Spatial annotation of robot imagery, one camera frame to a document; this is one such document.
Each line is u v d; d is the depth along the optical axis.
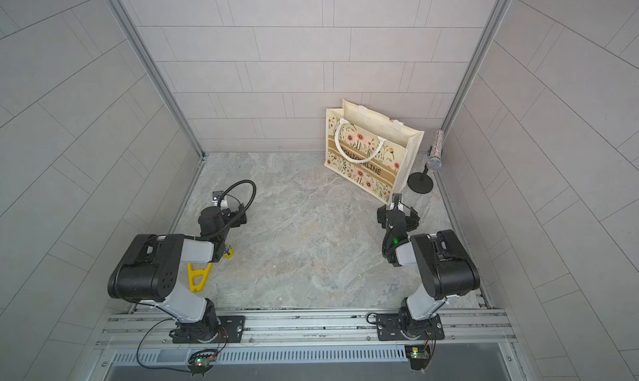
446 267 0.46
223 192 0.78
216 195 0.79
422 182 1.05
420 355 0.68
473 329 0.73
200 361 0.64
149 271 0.45
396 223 0.69
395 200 0.78
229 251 0.83
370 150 0.90
